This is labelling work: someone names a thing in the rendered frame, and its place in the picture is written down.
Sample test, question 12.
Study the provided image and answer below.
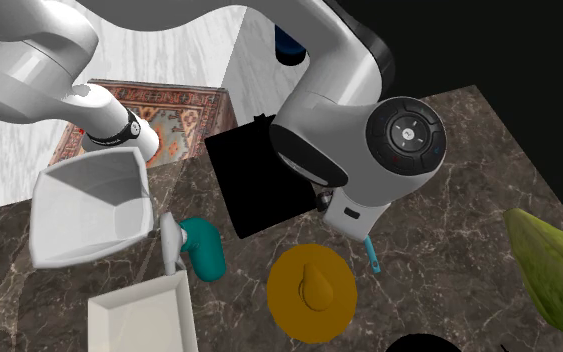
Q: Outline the black square box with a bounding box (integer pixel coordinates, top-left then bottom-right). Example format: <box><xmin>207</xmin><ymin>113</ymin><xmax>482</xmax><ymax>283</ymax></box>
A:
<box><xmin>204</xmin><ymin>113</ymin><xmax>332</xmax><ymax>241</ymax></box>

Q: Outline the teal spray bottle white head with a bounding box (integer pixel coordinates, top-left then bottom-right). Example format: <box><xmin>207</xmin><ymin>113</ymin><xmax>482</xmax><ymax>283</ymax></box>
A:
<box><xmin>158</xmin><ymin>211</ymin><xmax>228</xmax><ymax>284</ymax></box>

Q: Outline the patterned robot stand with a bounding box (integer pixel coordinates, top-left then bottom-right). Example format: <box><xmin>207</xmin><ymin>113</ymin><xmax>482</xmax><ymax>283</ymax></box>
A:
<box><xmin>48</xmin><ymin>78</ymin><xmax>239</xmax><ymax>170</ymax></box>

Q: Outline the mustard round lid with knob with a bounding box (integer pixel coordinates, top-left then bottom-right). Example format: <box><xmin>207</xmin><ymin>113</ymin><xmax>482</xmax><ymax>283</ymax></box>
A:
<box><xmin>265</xmin><ymin>243</ymin><xmax>359</xmax><ymax>345</ymax></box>

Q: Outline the teal pen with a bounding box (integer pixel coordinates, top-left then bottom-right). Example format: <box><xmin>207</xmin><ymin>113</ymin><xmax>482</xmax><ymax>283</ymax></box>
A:
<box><xmin>362</xmin><ymin>234</ymin><xmax>382</xmax><ymax>275</ymax></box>

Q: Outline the dark blue cylinder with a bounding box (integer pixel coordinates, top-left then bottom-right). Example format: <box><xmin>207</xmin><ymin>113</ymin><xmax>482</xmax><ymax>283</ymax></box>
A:
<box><xmin>273</xmin><ymin>24</ymin><xmax>308</xmax><ymax>67</ymax></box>

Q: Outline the white rectangular tray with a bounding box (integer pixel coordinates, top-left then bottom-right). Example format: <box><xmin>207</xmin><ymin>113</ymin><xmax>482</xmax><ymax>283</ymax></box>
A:
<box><xmin>86</xmin><ymin>268</ymin><xmax>200</xmax><ymax>352</ymax></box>

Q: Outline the white square bowl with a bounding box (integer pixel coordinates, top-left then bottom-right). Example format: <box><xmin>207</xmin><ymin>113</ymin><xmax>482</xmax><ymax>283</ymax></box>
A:
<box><xmin>28</xmin><ymin>147</ymin><xmax>156</xmax><ymax>270</ymax></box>

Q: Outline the black round object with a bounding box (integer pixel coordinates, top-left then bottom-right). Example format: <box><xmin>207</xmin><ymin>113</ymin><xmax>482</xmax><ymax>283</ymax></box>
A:
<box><xmin>384</xmin><ymin>332</ymin><xmax>464</xmax><ymax>352</ymax></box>

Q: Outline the green leaf-shaped object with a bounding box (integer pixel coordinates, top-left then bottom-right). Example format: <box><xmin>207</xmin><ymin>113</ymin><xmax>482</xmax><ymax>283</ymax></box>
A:
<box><xmin>502</xmin><ymin>207</ymin><xmax>563</xmax><ymax>341</ymax></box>

